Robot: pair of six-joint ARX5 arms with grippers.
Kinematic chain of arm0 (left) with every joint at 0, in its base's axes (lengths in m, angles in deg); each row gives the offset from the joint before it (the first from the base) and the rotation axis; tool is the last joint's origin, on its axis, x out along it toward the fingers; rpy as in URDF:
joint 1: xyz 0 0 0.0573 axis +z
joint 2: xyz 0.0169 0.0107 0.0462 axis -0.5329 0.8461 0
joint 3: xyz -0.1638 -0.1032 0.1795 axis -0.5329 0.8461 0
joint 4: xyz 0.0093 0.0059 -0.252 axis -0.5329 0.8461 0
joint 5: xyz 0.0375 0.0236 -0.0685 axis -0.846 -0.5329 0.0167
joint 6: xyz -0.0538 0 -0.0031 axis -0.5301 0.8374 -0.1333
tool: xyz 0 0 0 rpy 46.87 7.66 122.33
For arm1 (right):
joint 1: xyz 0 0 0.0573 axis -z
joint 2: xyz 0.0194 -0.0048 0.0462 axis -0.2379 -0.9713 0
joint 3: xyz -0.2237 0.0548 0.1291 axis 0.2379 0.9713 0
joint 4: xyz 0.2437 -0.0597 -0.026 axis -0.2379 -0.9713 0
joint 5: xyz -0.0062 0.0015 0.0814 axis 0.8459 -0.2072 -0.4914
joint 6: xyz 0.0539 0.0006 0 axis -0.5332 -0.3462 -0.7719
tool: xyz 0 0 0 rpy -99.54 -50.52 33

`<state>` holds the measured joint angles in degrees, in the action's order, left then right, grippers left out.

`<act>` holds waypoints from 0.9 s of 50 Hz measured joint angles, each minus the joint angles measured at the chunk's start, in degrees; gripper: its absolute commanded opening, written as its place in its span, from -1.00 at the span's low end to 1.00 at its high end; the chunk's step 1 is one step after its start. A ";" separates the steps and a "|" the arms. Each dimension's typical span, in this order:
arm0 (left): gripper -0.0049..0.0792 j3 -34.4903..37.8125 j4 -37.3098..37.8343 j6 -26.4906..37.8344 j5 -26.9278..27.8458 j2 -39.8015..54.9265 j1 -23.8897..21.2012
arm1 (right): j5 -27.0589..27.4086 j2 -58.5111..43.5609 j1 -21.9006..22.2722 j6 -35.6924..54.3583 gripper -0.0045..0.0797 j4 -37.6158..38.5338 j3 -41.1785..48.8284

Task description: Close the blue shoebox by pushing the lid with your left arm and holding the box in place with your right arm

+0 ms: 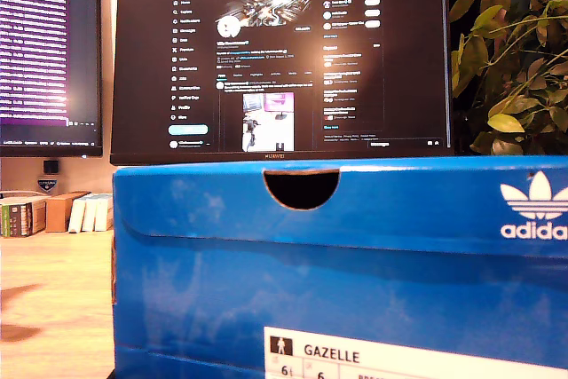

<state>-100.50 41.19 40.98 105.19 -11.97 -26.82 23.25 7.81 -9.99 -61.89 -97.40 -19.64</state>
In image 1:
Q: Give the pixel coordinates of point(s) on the green leafy houseplant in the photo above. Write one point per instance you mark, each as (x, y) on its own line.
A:
(510, 64)

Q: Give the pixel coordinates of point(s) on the ASUS monitor with purple screen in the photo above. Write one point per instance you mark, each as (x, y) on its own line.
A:
(40, 50)

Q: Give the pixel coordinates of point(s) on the brown cardboard box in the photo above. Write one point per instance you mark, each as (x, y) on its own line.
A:
(57, 215)

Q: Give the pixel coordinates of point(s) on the clear Cuticura sanitiser bottle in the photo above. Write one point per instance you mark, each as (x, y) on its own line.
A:
(47, 186)

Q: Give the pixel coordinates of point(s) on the blue and white small box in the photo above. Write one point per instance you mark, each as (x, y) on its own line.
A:
(103, 215)
(76, 217)
(89, 217)

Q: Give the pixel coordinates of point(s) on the Huawei monitor with dark screen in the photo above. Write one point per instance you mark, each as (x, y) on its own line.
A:
(284, 64)

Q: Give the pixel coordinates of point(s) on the blue Adidas shoebox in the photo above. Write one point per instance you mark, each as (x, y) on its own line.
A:
(310, 272)

